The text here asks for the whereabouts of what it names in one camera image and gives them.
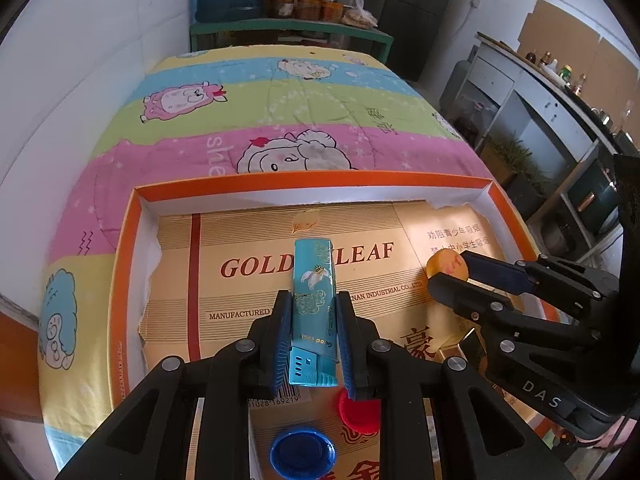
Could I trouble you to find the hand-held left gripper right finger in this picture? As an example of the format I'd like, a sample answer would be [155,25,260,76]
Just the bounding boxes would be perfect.
[335,291,566,480]

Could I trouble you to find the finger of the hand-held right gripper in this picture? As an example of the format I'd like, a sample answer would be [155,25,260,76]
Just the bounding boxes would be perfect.
[461,252,622,320]
[427,270,603,385]

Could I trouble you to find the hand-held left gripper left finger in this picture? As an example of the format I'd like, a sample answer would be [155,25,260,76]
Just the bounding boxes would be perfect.
[55,290,294,480]

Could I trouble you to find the orange cap with red print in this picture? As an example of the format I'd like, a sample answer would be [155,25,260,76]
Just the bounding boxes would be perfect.
[426,251,471,283]

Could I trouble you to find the teal lighter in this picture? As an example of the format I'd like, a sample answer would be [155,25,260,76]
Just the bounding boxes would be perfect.
[287,237,341,388]

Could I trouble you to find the red bottle cap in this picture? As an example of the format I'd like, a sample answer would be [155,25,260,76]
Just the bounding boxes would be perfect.
[335,387,381,433]

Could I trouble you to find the orange rimmed cardboard box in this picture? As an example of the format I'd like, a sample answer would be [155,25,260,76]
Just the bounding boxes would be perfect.
[110,176,563,480]

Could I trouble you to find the small gold box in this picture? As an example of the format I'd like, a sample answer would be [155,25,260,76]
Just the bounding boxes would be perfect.
[434,327,490,367]

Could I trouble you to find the dark teal air fryer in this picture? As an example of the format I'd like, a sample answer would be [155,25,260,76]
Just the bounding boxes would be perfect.
[567,162,621,236]

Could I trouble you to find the blue bottle cap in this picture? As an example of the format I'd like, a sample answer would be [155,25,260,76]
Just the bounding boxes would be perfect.
[270,427,338,476]

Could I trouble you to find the green plants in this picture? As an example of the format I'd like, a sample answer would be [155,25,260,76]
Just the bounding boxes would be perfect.
[482,132,556,196]

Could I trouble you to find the white counter cabinet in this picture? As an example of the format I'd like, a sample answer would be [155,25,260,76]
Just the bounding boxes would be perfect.
[470,32,626,241]

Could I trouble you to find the grey gas cylinder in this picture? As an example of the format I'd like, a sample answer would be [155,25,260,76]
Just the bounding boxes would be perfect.
[440,59,475,117]

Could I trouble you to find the cartoon printed blanket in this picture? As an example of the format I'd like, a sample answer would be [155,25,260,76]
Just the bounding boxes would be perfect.
[39,45,496,466]

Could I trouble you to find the red wooden door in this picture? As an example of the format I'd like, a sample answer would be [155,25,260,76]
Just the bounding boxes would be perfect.
[0,310,41,421]

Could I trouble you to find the black refrigerator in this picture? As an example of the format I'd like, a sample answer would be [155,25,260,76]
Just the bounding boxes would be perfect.
[379,0,459,82]

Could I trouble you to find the plastic bag of food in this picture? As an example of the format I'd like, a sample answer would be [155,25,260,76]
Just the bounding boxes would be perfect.
[342,0,379,27]

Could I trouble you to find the green bench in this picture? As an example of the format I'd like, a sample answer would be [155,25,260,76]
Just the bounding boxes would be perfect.
[189,17,394,63]

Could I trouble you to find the cardboard wall sheets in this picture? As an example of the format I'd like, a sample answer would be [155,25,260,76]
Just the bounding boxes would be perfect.
[517,0,640,96]

